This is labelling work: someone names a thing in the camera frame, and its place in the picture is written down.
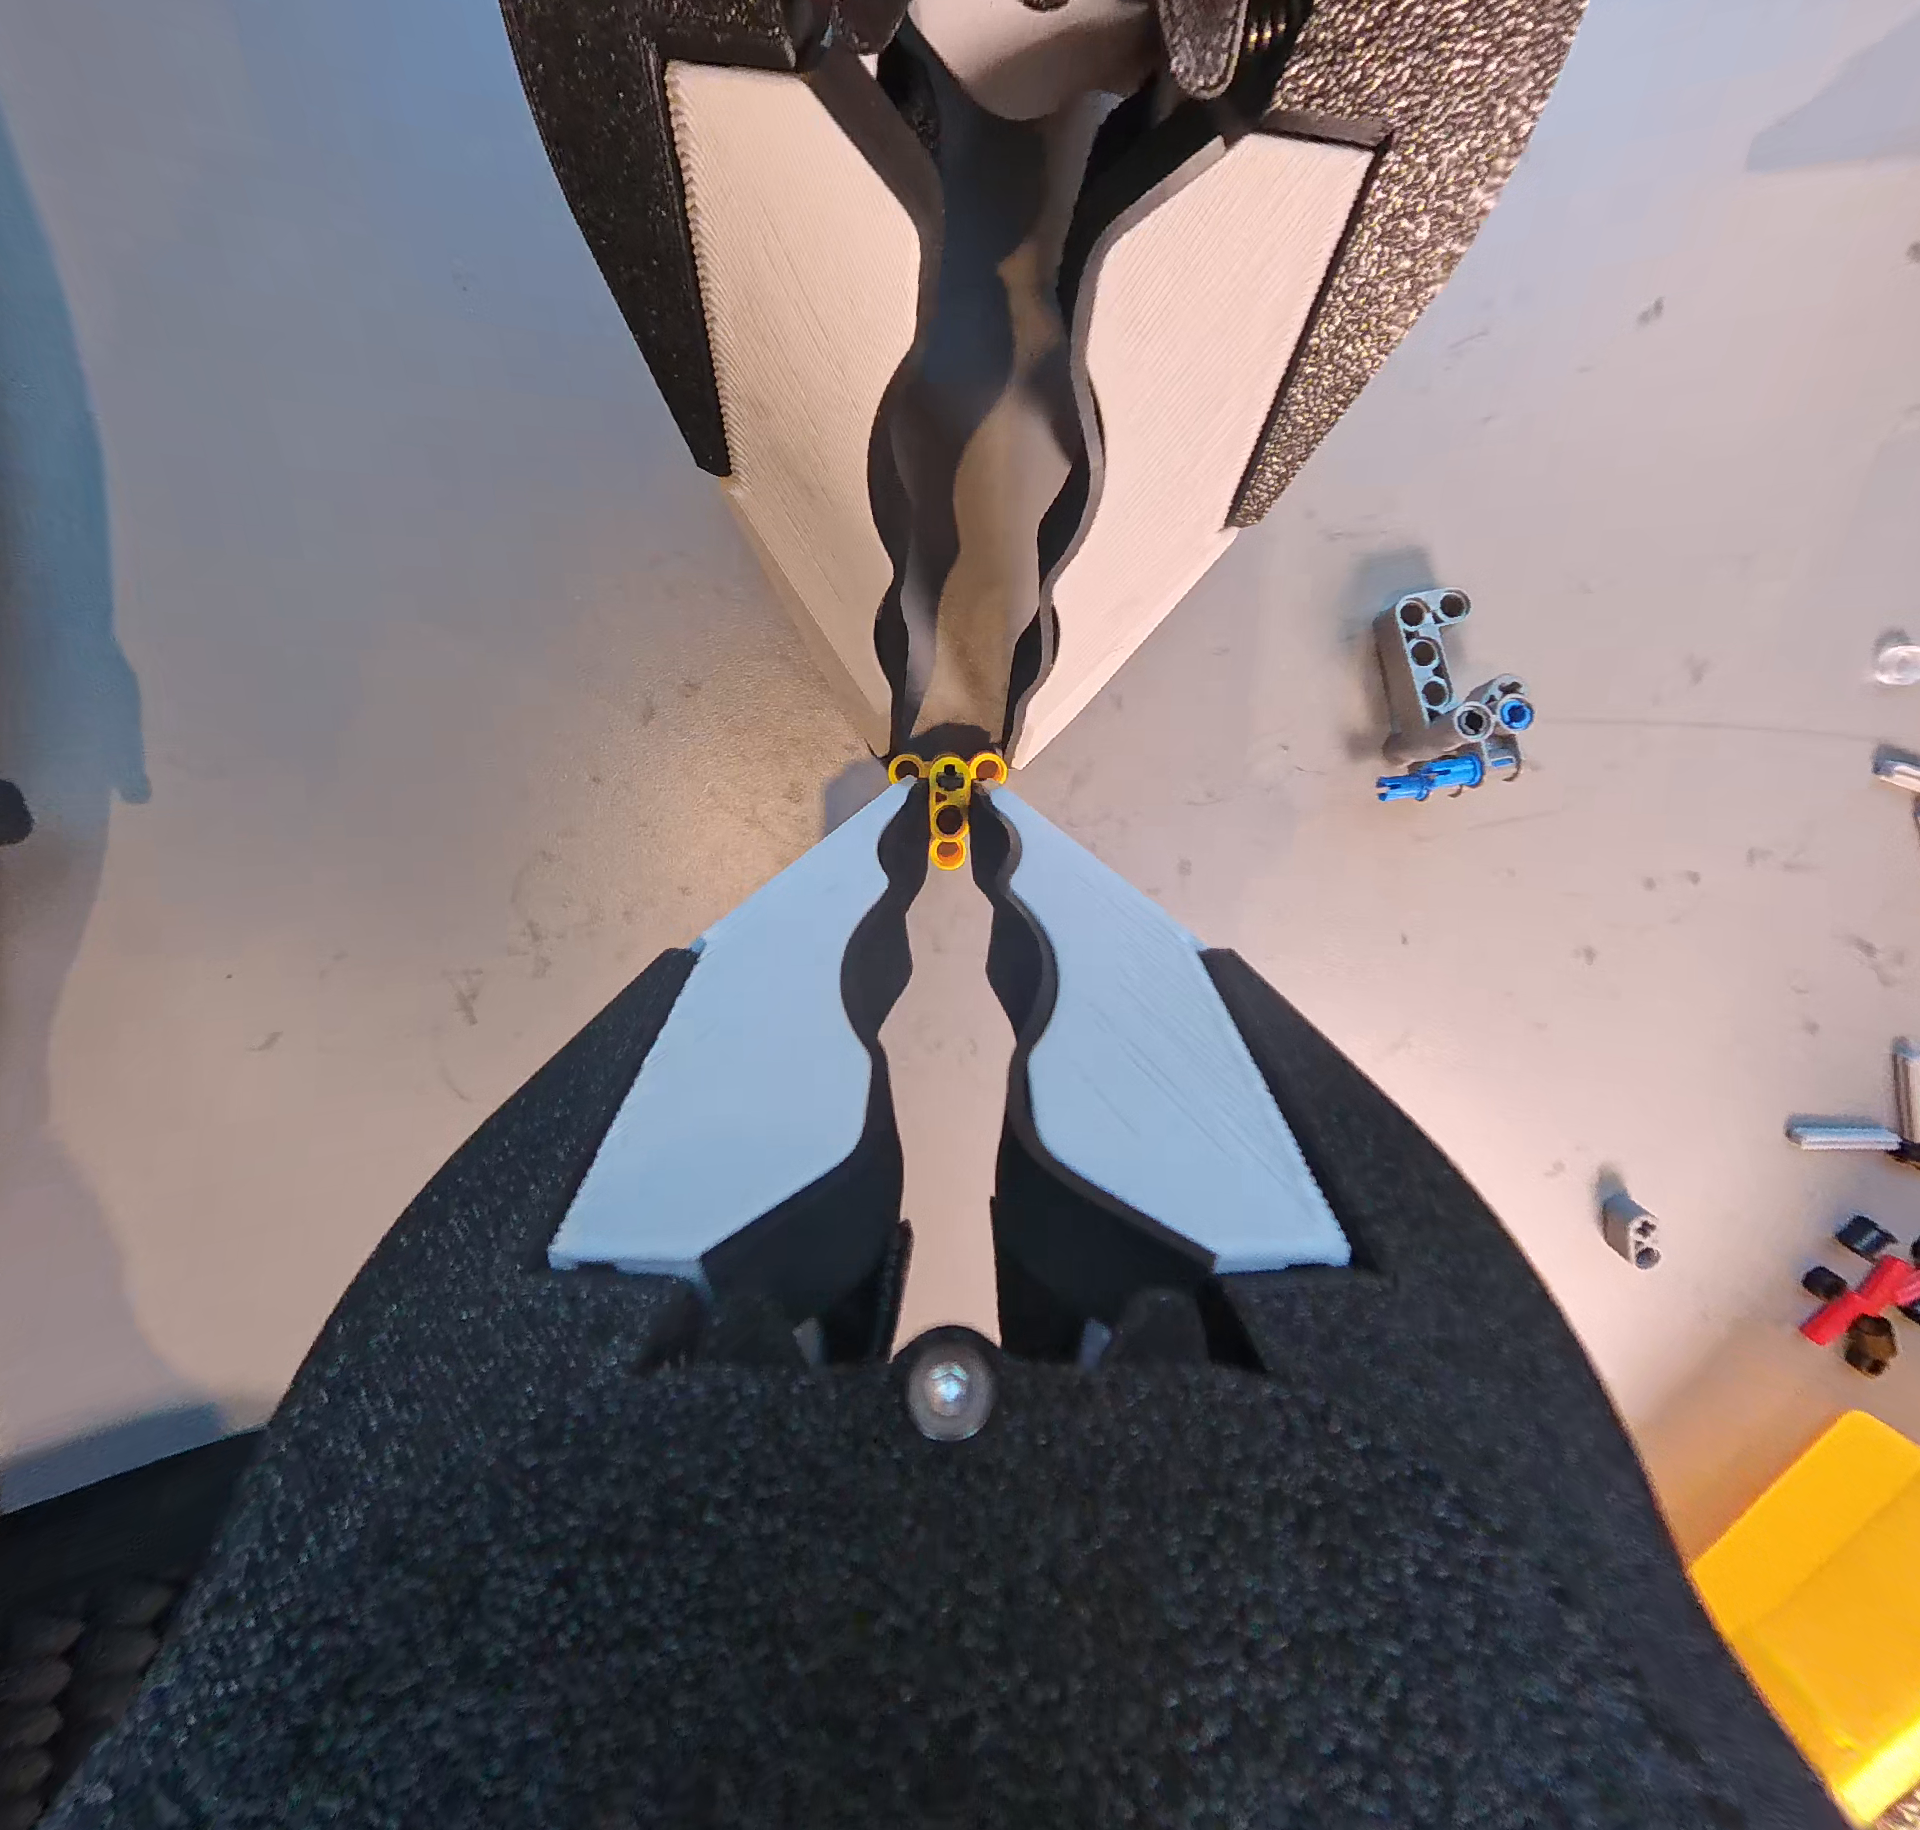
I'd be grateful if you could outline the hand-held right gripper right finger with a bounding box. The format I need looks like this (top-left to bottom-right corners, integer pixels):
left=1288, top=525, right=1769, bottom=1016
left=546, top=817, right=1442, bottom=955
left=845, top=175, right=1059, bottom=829
left=973, top=785, right=1357, bottom=1279

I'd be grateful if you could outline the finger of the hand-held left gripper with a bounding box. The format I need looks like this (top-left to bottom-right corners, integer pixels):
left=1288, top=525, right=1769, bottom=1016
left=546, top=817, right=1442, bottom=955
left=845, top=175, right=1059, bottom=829
left=661, top=51, right=942, bottom=760
left=1003, top=129, right=1382, bottom=776

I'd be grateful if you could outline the yellow storage bin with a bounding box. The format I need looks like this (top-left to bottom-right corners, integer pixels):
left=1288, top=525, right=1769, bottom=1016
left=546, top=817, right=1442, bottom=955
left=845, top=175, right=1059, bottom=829
left=1684, top=1411, right=1920, bottom=1826

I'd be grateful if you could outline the grey brick beam assembly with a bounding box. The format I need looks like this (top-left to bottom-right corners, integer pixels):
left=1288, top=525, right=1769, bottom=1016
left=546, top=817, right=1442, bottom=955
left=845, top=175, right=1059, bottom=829
left=1374, top=585, right=1535, bottom=809

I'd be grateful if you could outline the pile of small black pins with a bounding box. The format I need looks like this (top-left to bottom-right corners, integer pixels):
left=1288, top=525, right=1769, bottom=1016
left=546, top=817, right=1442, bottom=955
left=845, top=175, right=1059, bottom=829
left=1805, top=1034, right=1920, bottom=1380

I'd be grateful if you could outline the grey desk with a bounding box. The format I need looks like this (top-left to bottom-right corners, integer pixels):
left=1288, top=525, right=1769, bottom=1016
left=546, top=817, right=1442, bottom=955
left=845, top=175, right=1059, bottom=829
left=0, top=0, right=1920, bottom=1830

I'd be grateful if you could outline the yellow ring connector brick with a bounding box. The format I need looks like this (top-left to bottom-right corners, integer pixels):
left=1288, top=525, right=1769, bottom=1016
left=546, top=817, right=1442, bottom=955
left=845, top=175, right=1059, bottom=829
left=881, top=755, right=1006, bottom=867

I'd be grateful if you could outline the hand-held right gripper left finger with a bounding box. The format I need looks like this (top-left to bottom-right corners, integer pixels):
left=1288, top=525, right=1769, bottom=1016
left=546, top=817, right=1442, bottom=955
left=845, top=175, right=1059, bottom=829
left=546, top=778, right=929, bottom=1285

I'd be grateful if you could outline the person's right forearm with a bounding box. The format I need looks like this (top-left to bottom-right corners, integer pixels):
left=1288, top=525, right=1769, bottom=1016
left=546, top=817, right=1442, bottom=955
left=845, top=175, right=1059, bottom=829
left=0, top=1419, right=268, bottom=1830

